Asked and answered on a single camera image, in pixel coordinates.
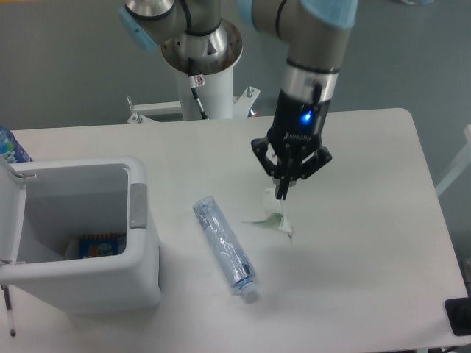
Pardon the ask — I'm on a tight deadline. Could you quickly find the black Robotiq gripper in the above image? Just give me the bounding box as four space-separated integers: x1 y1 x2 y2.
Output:
251 90 332 201

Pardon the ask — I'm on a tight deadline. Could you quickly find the white paper wrapper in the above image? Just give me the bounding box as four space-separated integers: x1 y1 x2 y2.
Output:
242 187 294 245

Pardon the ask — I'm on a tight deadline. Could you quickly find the clear crushed plastic bottle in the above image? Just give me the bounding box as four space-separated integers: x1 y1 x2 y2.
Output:
192 196 259 303

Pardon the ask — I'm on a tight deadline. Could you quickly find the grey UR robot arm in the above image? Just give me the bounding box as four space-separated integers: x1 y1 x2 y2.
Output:
118 1 358 200

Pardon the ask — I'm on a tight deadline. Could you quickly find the white plastic trash can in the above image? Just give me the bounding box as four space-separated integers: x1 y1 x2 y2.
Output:
1 157 161 315

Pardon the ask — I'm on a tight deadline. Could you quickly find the blue snack packet in bin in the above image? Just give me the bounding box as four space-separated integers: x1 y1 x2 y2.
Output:
79 233 127 259

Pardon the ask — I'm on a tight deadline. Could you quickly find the black device at table edge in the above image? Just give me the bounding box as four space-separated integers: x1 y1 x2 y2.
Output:
445 297 470 336

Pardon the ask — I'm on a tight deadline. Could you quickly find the blue labelled water bottle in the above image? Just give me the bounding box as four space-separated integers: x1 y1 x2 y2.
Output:
1 126 33 164

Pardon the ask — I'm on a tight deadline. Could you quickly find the black and white pen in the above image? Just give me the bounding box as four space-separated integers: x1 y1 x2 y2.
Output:
1 285 16 337

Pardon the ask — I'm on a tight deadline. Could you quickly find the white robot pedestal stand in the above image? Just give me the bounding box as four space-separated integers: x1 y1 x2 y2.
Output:
126 20 283 125

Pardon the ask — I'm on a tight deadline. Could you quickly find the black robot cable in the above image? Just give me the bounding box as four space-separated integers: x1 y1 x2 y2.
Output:
185 57 210 121

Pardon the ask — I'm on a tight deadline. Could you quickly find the white frame bar right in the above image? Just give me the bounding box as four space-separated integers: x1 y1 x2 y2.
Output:
435 124 470 197

